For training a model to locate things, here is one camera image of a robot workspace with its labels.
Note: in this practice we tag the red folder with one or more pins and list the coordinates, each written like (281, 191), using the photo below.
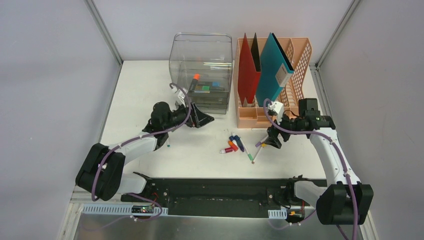
(249, 71)

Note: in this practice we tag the black highlighter orange cap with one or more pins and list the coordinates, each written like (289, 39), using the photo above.
(194, 82)

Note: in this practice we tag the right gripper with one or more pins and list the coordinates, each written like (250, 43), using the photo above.
(272, 140)

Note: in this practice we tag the black highlighter blue cap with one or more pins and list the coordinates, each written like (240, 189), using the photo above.
(208, 83)

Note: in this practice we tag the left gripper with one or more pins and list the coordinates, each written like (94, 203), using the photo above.
(192, 116)

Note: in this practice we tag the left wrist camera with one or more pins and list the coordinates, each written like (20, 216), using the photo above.
(180, 99)

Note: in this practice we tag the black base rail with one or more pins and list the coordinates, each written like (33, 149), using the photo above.
(234, 198)

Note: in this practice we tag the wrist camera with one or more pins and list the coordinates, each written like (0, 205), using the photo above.
(276, 109)
(180, 99)

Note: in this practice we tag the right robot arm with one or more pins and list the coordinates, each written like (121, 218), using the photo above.
(346, 200)

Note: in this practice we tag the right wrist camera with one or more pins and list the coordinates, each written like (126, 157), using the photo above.
(276, 109)

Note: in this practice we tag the teal blue folder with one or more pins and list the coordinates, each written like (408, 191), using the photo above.
(276, 70)

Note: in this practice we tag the clear grey drawer organizer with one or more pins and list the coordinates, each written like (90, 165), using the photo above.
(211, 56)

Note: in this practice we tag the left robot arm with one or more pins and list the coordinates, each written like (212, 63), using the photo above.
(101, 173)

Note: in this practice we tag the white marker green tip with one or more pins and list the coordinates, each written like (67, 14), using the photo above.
(246, 150)

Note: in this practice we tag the orange red marker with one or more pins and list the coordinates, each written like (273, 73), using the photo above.
(233, 146)

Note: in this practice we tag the red white short marker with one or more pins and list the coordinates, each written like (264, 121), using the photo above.
(226, 150)

